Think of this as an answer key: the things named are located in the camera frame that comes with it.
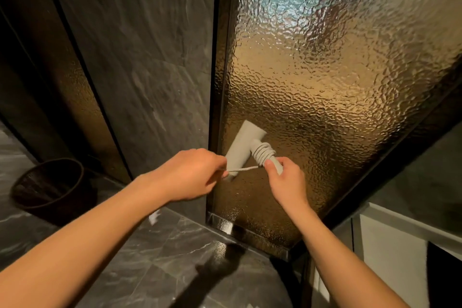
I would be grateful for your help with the person's right thumb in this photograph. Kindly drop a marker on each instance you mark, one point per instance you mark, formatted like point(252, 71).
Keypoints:
point(270, 170)

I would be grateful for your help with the person's left hand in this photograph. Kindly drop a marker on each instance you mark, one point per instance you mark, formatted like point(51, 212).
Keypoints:
point(187, 174)

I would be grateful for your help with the narrow amber textured glass panel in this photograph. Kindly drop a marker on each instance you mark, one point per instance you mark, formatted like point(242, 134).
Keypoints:
point(85, 113)

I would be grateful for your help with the black metal door frame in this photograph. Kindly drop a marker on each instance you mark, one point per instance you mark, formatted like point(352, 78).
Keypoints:
point(215, 66)

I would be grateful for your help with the person's right forearm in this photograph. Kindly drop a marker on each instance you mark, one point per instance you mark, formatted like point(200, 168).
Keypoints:
point(335, 261)

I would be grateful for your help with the grey hair dryer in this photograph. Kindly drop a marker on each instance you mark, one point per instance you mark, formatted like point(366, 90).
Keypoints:
point(242, 143)

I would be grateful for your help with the person's left forearm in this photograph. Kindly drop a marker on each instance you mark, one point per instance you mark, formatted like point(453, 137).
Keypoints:
point(83, 242)

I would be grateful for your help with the person's right hand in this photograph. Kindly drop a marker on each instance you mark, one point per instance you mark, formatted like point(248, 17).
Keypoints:
point(288, 185)

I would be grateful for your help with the person's left thumb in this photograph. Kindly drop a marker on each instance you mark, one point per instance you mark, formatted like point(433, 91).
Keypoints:
point(218, 175)

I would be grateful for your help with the dark woven waste basket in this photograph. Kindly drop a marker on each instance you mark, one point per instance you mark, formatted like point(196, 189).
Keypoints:
point(50, 185)

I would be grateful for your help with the amber textured glass door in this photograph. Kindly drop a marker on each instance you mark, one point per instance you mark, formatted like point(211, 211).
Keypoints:
point(325, 66)

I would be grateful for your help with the shiny metal door threshold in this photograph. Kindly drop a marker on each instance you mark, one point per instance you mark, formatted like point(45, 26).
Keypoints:
point(245, 233)

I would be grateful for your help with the white cabinet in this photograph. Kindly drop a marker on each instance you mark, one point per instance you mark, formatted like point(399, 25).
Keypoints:
point(389, 257)

